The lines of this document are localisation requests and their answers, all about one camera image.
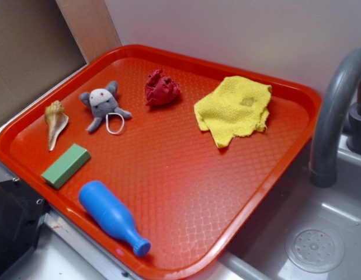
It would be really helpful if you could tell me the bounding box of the gray curved faucet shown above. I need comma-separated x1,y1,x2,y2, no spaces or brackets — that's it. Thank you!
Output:
309,47,361,188

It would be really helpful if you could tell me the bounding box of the wooden board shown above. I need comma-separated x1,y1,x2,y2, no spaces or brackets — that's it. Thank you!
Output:
56,0,122,63

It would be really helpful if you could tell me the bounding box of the blue plastic bottle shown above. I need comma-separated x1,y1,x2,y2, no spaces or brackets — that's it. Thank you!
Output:
78,181,151,257

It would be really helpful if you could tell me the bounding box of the gray plush animal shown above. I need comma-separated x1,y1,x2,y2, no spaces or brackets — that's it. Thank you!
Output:
79,81,132,133

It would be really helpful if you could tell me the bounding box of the yellow knitted cloth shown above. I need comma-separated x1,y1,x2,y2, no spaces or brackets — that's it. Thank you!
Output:
194,76,272,149

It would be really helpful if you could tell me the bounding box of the tan spiral seashell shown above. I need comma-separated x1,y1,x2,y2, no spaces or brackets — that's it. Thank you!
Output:
44,100,69,151

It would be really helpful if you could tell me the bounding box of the gray plastic sink basin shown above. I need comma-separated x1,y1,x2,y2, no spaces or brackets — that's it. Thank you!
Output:
218,136,361,280

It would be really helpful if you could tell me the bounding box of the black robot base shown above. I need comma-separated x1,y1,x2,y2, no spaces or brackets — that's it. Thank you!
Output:
0,180,47,279

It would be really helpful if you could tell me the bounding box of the red plastic tray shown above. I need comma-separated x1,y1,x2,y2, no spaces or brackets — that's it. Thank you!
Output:
0,45,321,279

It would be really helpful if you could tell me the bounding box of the red crumpled cloth ball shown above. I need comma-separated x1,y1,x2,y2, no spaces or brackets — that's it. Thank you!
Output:
145,69,181,106

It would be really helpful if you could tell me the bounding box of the green rectangular block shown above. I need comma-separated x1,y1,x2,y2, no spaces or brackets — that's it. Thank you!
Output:
41,144,91,190

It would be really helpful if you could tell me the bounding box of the dark gray faucet handle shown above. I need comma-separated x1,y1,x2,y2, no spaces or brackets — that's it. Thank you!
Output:
346,82,361,155

